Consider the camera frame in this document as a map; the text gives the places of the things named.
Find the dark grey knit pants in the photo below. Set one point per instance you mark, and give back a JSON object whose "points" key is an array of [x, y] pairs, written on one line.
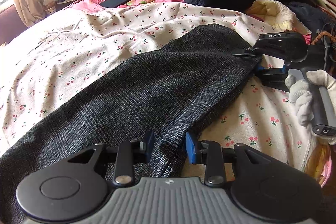
{"points": [[184, 86]]}

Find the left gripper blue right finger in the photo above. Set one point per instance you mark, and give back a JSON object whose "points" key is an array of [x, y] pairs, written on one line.
{"points": [[204, 151]]}

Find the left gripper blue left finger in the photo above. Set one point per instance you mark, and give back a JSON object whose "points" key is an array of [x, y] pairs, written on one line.
{"points": [[137, 150]]}

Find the cherry print bed sheet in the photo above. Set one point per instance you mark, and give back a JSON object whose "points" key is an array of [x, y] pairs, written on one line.
{"points": [[50, 62]]}

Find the right white gloved hand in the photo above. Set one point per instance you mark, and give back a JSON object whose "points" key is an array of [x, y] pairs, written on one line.
{"points": [[302, 98]]}

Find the cream fleece blanket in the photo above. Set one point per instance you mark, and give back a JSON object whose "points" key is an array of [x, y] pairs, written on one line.
{"points": [[277, 15]]}

